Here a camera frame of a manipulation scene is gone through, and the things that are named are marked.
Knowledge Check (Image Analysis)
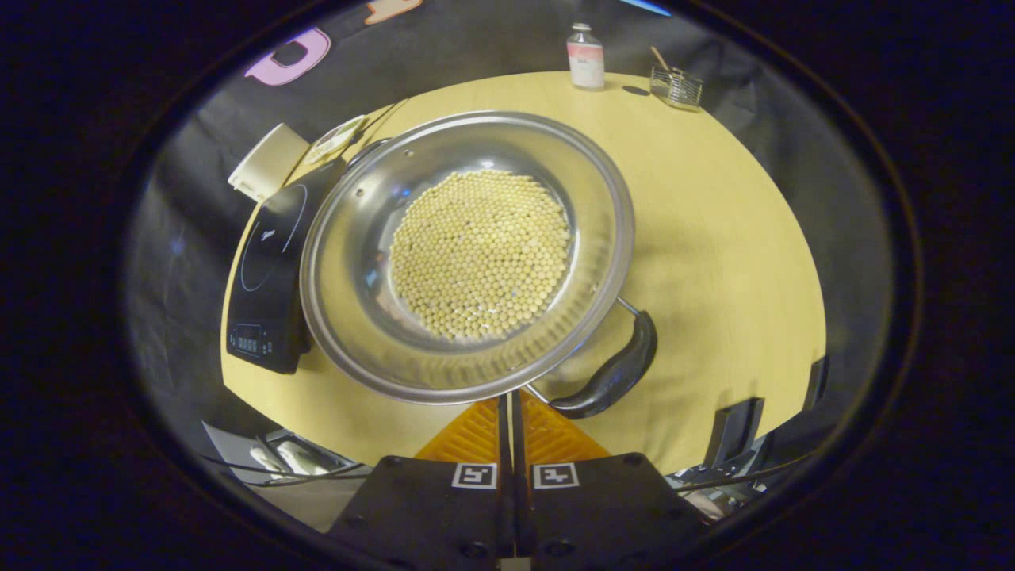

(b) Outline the clear bottle with pink label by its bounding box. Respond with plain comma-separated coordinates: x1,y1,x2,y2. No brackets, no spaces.
566,22,606,91

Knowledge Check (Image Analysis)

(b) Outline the glass holder with wooden stick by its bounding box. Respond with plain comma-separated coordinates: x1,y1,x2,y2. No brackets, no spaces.
649,45,705,112

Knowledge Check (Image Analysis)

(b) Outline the layer of yellow beans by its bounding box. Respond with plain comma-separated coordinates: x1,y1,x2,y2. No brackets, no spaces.
389,169,573,342

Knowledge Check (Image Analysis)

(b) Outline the stainless steel pot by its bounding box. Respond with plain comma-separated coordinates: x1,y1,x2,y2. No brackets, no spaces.
299,110,659,420

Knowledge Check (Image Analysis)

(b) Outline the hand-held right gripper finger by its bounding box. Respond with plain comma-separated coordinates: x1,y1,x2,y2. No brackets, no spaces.
325,391,515,568
515,389,711,568

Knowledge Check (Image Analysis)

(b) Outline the white sectioned bean dish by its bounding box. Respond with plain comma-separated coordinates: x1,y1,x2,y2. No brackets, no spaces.
305,115,370,166

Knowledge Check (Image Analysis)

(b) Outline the black power cable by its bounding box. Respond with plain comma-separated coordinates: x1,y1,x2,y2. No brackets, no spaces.
349,98,411,148

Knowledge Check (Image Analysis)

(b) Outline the black induction cooktop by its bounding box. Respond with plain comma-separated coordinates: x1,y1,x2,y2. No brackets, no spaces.
226,157,350,375

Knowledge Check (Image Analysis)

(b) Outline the white box appliance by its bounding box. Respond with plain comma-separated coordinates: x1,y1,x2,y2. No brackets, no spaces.
228,123,312,203

